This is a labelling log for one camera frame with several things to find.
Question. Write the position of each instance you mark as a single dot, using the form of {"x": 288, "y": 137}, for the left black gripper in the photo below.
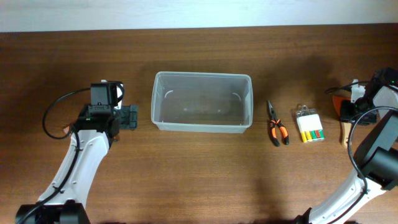
{"x": 130, "y": 116}

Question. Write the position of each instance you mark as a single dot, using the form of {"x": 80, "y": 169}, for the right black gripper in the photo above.
{"x": 344, "y": 115}

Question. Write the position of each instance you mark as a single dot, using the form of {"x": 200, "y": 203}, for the orange scraper wooden handle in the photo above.
{"x": 345, "y": 125}

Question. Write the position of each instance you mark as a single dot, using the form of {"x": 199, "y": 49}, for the clear case coloured bits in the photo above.
{"x": 309, "y": 124}

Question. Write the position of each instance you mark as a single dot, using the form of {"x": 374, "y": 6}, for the orange black needle-nose pliers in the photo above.
{"x": 274, "y": 123}

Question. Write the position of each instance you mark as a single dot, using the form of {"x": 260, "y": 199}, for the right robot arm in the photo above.
{"x": 375, "y": 160}

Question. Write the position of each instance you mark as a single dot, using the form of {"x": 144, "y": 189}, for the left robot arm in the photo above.
{"x": 91, "y": 136}

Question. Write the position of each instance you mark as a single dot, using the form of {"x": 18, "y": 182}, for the clear plastic container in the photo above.
{"x": 202, "y": 102}

